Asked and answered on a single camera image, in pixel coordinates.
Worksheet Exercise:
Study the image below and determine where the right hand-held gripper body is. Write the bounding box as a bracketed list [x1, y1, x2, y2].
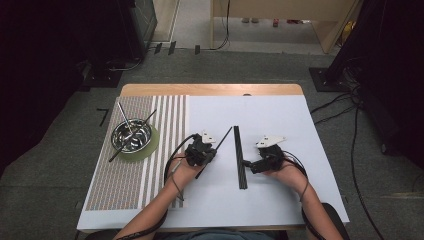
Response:
[255, 134, 287, 172]

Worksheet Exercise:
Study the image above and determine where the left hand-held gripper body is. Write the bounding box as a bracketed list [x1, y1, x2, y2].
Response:
[184, 130, 217, 167]

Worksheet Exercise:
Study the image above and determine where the black chopstick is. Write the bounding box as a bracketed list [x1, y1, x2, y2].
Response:
[233, 125, 243, 190]
[236, 125, 248, 190]
[194, 126, 234, 180]
[235, 125, 245, 190]

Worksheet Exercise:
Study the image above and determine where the stainless steel bowl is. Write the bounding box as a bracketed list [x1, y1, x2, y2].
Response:
[110, 118, 153, 155]

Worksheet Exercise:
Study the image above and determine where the person's right hand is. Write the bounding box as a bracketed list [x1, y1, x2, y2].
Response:
[264, 150, 309, 195]

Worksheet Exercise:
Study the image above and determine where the person's left hand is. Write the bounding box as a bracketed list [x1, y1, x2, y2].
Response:
[168, 152, 206, 193]

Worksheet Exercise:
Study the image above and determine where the white table sheet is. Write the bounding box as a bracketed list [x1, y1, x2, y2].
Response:
[76, 94, 350, 231]

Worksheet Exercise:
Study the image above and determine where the wooden table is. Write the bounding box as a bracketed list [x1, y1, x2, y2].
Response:
[77, 83, 350, 234]

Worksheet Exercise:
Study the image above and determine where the person's blue-grey clothing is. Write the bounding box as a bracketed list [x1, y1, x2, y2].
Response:
[164, 229, 279, 240]

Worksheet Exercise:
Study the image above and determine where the striped woven placemat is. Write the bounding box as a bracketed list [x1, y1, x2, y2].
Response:
[84, 94, 190, 212]

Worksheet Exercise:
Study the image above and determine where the silver metal chopstick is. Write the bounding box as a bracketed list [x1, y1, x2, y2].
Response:
[116, 101, 134, 134]

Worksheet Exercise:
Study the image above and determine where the black corner tape mark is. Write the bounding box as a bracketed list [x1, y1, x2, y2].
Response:
[96, 107, 110, 127]

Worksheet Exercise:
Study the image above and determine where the black stand base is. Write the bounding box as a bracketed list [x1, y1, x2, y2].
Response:
[79, 59, 124, 92]

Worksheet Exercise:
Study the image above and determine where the black cabinet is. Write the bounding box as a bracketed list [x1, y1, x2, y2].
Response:
[128, 0, 158, 62]

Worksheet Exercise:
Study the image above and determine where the black curtain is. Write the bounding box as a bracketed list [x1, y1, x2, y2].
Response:
[0, 0, 136, 176]
[328, 0, 424, 169]

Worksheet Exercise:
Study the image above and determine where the yellow object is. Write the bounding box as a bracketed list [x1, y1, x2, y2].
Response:
[341, 21, 356, 45]

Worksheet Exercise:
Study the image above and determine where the light wooden desk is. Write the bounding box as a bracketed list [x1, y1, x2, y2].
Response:
[209, 0, 364, 55]

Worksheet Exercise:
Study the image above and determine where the long black floor cable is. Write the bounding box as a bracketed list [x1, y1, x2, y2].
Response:
[350, 105, 385, 240]

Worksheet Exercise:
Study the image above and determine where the black stand base plate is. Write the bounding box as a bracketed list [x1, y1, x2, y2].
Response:
[308, 66, 352, 93]

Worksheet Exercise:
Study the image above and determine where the white floor cable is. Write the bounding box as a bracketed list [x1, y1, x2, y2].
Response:
[108, 57, 143, 72]

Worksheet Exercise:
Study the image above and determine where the hanging black cable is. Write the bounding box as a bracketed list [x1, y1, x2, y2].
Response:
[213, 0, 232, 52]

